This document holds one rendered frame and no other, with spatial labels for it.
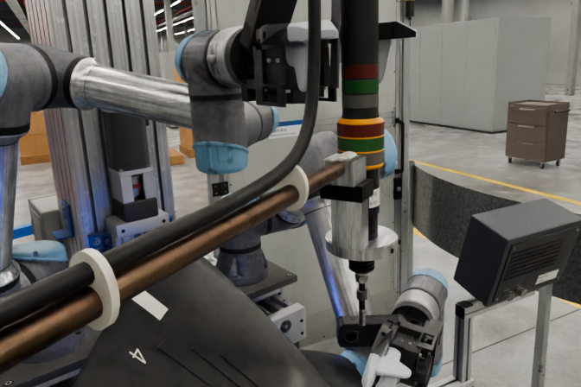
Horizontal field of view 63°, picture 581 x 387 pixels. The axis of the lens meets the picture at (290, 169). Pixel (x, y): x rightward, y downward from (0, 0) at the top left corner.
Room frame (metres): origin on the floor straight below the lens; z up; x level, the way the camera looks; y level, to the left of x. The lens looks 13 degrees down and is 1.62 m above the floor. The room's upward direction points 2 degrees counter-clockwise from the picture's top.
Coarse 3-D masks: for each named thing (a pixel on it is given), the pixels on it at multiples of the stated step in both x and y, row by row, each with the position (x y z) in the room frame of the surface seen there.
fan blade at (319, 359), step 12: (312, 360) 0.64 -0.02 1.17; (324, 360) 0.64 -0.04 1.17; (336, 360) 0.65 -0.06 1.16; (348, 360) 0.67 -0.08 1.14; (324, 372) 0.60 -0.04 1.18; (336, 372) 0.60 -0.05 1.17; (348, 372) 0.61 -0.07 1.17; (336, 384) 0.56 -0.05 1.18; (348, 384) 0.57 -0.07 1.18; (360, 384) 0.57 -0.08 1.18
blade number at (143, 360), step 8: (128, 344) 0.33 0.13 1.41; (136, 344) 0.33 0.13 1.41; (128, 352) 0.32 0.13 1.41; (136, 352) 0.33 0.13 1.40; (144, 352) 0.33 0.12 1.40; (152, 352) 0.34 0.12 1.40; (128, 360) 0.32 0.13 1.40; (136, 360) 0.32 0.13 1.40; (144, 360) 0.33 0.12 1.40; (152, 360) 0.33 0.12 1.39; (144, 368) 0.32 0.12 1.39
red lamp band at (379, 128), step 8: (344, 128) 0.42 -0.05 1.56; (352, 128) 0.42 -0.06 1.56; (360, 128) 0.41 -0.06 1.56; (368, 128) 0.41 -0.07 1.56; (376, 128) 0.42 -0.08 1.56; (384, 128) 0.43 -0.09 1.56; (344, 136) 0.42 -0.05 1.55; (352, 136) 0.42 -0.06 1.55; (360, 136) 0.41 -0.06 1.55; (368, 136) 0.41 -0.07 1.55
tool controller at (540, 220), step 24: (480, 216) 1.03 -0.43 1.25; (504, 216) 1.04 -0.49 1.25; (528, 216) 1.05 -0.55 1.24; (552, 216) 1.05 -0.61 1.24; (576, 216) 1.06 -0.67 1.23; (480, 240) 1.01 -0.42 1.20; (504, 240) 0.95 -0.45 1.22; (528, 240) 0.97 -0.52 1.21; (552, 240) 1.01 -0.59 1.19; (480, 264) 1.00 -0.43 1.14; (504, 264) 0.96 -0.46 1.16; (528, 264) 1.00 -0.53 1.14; (552, 264) 1.04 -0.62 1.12; (480, 288) 1.00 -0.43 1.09; (504, 288) 0.99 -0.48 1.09; (528, 288) 1.03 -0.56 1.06
